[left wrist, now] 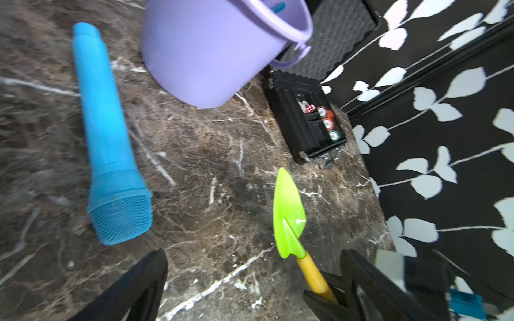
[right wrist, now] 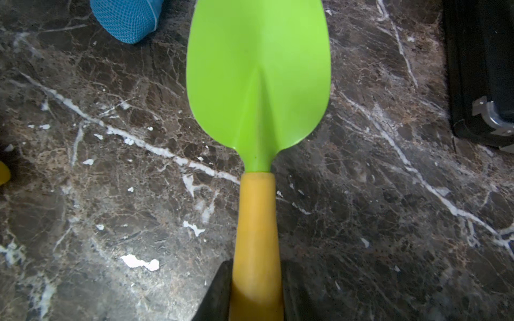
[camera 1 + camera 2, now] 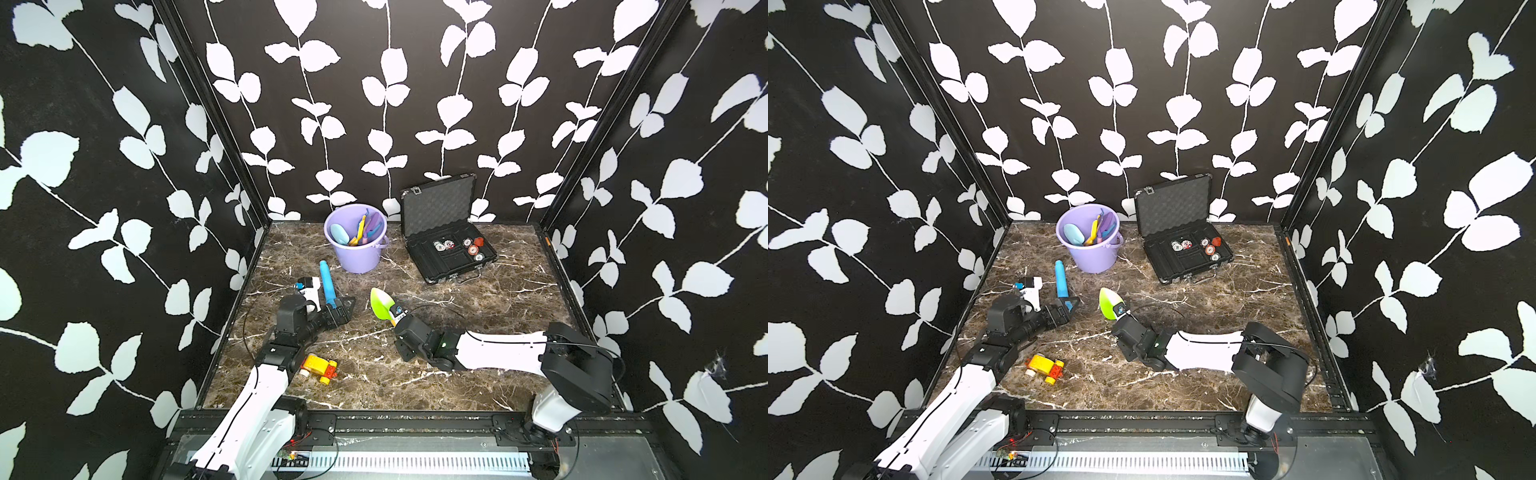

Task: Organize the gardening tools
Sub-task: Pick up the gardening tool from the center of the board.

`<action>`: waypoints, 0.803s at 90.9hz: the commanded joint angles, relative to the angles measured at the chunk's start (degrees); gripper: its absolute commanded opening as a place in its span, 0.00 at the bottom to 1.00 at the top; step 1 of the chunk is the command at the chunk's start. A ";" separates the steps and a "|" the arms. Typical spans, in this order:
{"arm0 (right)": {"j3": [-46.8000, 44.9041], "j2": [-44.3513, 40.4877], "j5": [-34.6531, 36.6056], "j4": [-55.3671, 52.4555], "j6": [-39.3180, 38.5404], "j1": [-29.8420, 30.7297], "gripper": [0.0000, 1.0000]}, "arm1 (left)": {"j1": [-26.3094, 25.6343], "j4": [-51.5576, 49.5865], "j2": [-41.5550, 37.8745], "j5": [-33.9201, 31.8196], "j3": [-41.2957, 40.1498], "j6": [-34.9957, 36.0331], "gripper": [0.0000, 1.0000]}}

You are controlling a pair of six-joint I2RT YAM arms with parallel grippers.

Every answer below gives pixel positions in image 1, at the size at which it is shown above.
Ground purple plastic bucket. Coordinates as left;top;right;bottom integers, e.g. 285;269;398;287
141;0;313;108

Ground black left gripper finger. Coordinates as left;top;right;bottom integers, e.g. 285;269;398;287
70;249;168;320

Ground black open foam-lined case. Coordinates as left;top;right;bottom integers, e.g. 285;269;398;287
264;1;380;165

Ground red white round parts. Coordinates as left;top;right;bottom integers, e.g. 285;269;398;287
298;100;341;141

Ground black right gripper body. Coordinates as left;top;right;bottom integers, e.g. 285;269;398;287
303;250;451;320

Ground green toy trowel wooden handle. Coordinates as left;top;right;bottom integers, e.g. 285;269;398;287
273;168;337;302

